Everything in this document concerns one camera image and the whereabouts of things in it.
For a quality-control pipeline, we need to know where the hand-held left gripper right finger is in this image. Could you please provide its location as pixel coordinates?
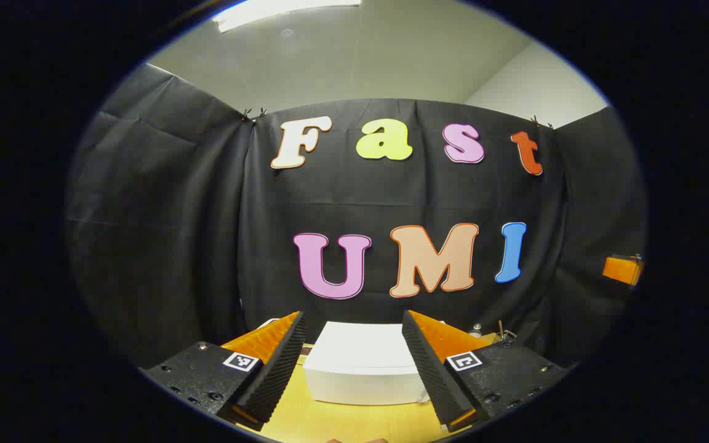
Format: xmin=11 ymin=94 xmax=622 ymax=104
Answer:
xmin=401 ymin=309 xmax=571 ymax=433

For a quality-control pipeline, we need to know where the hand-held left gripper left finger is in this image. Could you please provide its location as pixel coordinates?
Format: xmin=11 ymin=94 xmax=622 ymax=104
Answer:
xmin=143 ymin=311 xmax=307 ymax=431

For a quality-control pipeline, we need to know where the white microwave oven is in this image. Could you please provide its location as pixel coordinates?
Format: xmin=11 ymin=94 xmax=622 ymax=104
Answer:
xmin=303 ymin=321 xmax=430 ymax=406

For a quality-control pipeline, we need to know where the ceiling light panel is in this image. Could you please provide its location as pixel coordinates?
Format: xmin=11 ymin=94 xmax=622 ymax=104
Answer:
xmin=212 ymin=0 xmax=363 ymax=33

